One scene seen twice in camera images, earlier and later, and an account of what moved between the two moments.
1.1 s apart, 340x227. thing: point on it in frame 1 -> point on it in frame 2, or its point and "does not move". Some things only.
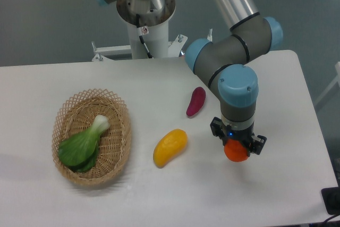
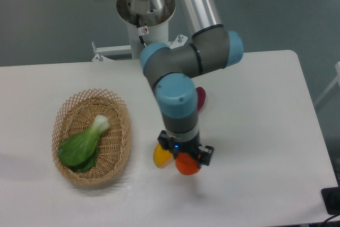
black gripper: (255, 144) -> (176, 146)
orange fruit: (235, 151) -> (186, 164)
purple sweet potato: (198, 98) does not move
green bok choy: (80, 151) does not move
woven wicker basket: (91, 136) does not move
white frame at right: (337, 67) does not move
